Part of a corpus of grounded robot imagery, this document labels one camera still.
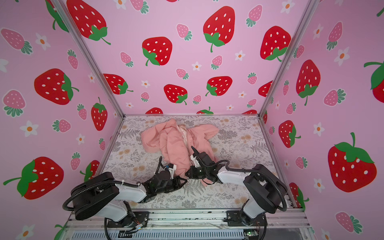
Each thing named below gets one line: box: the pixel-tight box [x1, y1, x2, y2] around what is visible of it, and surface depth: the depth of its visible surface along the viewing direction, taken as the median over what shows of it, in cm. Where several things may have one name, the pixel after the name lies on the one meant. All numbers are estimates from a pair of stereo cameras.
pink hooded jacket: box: [141, 119, 219, 187], surface depth 100 cm
